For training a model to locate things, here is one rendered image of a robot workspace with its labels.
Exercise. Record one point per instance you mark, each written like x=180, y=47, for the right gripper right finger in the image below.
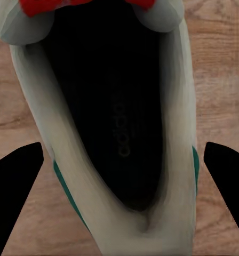
x=223, y=165

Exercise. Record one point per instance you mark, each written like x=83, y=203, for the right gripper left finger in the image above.
x=18, y=171

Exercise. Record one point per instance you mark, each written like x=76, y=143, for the gym shoe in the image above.
x=110, y=86

